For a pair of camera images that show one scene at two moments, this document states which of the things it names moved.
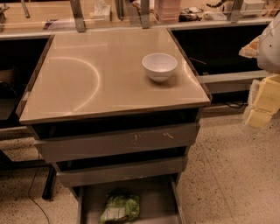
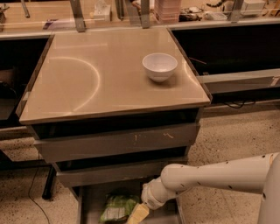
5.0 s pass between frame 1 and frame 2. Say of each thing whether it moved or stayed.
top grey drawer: stayed
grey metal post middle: stayed
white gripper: moved
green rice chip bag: stayed
